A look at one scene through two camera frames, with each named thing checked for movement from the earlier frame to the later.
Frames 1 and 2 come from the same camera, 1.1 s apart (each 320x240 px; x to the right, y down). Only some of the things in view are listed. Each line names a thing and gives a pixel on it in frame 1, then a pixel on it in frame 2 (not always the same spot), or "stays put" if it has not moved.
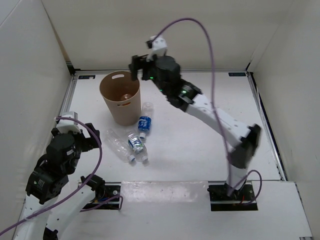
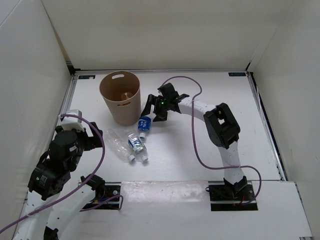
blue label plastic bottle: [145, 120] stays put
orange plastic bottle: [125, 96] stays put
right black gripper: [141, 61] → [152, 100]
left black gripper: [90, 141] stays put
